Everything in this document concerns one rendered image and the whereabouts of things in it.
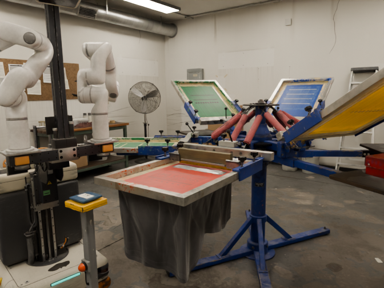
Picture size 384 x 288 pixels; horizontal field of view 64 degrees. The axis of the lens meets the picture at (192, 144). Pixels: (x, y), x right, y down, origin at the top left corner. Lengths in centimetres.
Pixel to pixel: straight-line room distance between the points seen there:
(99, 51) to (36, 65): 40
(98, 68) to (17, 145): 60
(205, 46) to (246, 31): 96
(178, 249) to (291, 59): 491
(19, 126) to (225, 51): 532
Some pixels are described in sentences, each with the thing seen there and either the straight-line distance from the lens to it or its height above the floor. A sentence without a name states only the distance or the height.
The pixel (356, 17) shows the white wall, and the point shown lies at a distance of 585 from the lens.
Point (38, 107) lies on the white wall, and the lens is 545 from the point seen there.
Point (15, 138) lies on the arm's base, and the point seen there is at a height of 121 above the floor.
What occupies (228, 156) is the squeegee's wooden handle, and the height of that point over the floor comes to 105.
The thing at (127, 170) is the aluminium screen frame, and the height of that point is 98.
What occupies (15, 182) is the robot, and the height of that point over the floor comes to 85.
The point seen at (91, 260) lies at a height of 67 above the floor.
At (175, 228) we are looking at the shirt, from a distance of 148.
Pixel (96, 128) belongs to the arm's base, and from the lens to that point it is 187.
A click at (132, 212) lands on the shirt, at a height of 80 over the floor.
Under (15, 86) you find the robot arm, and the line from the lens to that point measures 161.
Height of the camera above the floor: 141
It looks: 10 degrees down
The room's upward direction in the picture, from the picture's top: 1 degrees counter-clockwise
